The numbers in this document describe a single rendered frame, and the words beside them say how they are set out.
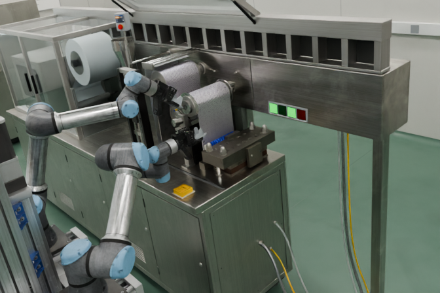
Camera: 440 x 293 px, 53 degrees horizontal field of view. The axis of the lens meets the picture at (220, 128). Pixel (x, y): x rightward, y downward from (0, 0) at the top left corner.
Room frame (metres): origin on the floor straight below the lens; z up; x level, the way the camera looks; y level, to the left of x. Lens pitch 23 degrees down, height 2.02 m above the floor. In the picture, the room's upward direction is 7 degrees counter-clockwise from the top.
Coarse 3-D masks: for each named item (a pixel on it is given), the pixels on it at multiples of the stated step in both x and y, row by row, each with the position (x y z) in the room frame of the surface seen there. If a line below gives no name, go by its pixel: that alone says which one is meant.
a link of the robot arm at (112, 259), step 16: (112, 144) 1.69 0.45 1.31; (128, 144) 1.66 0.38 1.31; (112, 160) 1.63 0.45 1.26; (128, 160) 1.60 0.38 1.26; (144, 160) 1.63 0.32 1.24; (128, 176) 1.56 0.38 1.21; (128, 192) 1.52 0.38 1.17; (112, 208) 1.48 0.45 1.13; (128, 208) 1.48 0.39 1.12; (112, 224) 1.42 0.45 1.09; (128, 224) 1.44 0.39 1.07; (112, 240) 1.36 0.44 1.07; (128, 240) 1.39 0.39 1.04; (96, 256) 1.33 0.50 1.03; (112, 256) 1.31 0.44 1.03; (128, 256) 1.34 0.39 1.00; (96, 272) 1.30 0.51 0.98; (112, 272) 1.29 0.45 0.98; (128, 272) 1.32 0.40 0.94
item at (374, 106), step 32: (224, 64) 2.44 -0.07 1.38; (256, 64) 2.26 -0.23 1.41; (288, 64) 2.09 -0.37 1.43; (256, 96) 2.27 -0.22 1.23; (288, 96) 2.10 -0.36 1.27; (320, 96) 1.96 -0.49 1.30; (352, 96) 1.83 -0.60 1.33; (384, 96) 1.74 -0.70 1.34; (352, 128) 1.83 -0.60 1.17; (384, 128) 1.74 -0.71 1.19
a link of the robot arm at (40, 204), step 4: (36, 196) 1.80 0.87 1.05; (36, 200) 1.77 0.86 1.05; (40, 200) 1.77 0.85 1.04; (36, 204) 1.74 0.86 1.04; (40, 204) 1.76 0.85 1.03; (44, 204) 1.82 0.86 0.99; (36, 208) 1.73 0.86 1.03; (40, 208) 1.75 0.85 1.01; (44, 208) 1.79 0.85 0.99; (40, 212) 1.74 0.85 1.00; (44, 212) 1.77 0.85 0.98; (40, 216) 1.73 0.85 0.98; (44, 216) 1.76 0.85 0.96; (44, 220) 1.75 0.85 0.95; (44, 224) 1.74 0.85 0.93
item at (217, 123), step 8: (208, 112) 2.20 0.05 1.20; (216, 112) 2.23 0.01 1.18; (224, 112) 2.27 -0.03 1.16; (200, 120) 2.16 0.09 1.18; (208, 120) 2.19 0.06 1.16; (216, 120) 2.23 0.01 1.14; (224, 120) 2.26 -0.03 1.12; (232, 120) 2.30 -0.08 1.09; (208, 128) 2.19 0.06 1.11; (216, 128) 2.22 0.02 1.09; (224, 128) 2.26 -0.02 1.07; (232, 128) 2.30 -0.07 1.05; (208, 136) 2.18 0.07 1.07; (216, 136) 2.22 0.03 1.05
